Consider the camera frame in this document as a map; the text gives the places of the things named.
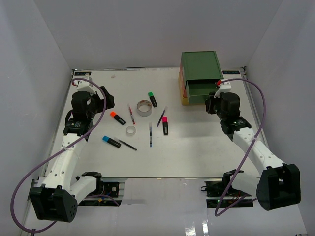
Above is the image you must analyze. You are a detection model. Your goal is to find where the orange highlighter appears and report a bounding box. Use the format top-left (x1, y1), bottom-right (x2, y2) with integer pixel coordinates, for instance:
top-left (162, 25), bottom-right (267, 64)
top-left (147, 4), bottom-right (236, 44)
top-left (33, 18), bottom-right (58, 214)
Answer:
top-left (110, 111), bottom-right (126, 125)

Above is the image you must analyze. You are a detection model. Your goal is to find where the green drawer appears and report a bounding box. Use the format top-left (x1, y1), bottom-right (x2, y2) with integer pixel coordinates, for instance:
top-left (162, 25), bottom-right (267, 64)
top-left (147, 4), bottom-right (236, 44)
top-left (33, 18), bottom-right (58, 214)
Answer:
top-left (186, 81), bottom-right (218, 105)

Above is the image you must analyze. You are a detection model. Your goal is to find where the blue highlighter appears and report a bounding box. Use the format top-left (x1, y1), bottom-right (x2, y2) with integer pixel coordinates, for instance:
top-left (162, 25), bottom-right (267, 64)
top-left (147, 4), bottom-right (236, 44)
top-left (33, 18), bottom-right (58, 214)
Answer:
top-left (102, 136), bottom-right (121, 148)

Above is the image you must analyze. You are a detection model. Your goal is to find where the pink highlighter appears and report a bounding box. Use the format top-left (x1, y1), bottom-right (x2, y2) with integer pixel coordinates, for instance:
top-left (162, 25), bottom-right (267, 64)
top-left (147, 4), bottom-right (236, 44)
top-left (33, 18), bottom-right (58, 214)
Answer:
top-left (162, 116), bottom-right (169, 135)

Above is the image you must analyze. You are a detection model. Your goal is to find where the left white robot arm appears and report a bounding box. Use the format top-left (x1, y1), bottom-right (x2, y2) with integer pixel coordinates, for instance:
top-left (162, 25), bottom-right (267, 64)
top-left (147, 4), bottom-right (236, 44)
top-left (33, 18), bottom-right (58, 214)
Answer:
top-left (30, 86), bottom-right (115, 222)

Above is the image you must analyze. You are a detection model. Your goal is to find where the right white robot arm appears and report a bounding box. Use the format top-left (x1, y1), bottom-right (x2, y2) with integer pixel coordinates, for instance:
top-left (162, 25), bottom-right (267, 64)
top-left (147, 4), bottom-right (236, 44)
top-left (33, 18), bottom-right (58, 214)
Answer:
top-left (205, 92), bottom-right (301, 211)

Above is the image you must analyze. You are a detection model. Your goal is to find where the green drawer cabinet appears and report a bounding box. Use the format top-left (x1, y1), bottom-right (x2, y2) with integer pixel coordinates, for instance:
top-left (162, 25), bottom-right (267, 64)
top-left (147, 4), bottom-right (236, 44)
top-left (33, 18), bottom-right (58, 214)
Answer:
top-left (178, 51), bottom-right (223, 105)

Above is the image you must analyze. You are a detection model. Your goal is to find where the red pen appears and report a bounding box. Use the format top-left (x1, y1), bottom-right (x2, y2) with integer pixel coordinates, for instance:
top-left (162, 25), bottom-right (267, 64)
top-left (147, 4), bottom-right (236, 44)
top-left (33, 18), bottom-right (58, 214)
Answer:
top-left (127, 103), bottom-right (135, 125)

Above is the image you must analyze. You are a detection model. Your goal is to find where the black pen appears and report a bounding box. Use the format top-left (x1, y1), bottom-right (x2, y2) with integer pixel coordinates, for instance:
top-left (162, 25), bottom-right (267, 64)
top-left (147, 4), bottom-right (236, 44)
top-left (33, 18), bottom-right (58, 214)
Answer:
top-left (118, 139), bottom-right (137, 151)

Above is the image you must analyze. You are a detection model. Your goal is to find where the small clear tape roll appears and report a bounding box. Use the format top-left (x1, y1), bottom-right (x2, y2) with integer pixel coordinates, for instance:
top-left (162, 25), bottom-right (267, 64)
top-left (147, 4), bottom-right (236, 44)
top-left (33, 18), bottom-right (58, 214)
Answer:
top-left (126, 125), bottom-right (136, 136)

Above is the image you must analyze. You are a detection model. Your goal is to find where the large tape roll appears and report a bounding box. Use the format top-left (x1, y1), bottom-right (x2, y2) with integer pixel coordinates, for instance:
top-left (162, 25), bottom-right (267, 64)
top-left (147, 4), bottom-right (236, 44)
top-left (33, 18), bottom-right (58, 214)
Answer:
top-left (136, 100), bottom-right (153, 117)

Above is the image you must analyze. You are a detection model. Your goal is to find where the purple pen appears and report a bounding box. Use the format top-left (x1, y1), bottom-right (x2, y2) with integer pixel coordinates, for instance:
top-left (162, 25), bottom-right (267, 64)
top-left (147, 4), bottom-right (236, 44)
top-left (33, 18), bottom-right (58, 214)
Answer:
top-left (157, 106), bottom-right (168, 127)

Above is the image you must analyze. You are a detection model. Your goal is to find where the green highlighter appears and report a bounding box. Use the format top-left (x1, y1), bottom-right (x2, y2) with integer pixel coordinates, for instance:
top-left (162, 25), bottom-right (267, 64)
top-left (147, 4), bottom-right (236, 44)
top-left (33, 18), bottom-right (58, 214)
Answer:
top-left (148, 92), bottom-right (158, 108)

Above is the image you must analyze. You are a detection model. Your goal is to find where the blue pen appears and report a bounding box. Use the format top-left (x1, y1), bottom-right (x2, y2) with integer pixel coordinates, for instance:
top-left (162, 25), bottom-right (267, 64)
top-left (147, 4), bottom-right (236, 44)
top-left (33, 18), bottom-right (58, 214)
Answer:
top-left (149, 122), bottom-right (153, 147)

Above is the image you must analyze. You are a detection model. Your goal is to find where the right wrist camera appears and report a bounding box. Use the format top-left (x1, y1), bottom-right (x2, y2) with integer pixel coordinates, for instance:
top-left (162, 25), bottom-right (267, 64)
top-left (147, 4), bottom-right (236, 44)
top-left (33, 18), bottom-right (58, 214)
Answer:
top-left (214, 80), bottom-right (232, 98)

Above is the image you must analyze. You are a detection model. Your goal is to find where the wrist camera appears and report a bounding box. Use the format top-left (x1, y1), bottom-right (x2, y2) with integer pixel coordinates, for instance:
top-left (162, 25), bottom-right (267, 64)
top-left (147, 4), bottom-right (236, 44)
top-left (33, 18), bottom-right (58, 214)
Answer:
top-left (72, 76), bottom-right (97, 95)
top-left (214, 80), bottom-right (232, 98)

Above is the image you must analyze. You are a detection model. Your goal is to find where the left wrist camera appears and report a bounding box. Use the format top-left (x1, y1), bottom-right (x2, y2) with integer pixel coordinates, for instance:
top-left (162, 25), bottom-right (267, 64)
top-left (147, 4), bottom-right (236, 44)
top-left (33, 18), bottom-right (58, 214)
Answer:
top-left (72, 76), bottom-right (97, 95)

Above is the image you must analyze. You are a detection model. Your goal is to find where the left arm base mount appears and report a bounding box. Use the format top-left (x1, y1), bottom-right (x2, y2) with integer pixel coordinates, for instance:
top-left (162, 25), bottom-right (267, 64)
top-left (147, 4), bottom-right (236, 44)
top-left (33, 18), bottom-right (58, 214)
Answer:
top-left (79, 181), bottom-right (122, 207)

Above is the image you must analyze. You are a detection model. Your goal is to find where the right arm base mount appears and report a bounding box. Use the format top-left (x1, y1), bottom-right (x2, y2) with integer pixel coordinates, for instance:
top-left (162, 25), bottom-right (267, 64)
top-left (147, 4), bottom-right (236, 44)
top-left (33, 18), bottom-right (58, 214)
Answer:
top-left (200, 180), bottom-right (253, 209)

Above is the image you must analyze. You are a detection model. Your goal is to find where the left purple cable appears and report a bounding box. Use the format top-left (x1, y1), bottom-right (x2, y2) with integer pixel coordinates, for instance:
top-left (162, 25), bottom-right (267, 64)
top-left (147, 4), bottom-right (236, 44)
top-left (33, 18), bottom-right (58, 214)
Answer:
top-left (9, 78), bottom-right (107, 233)

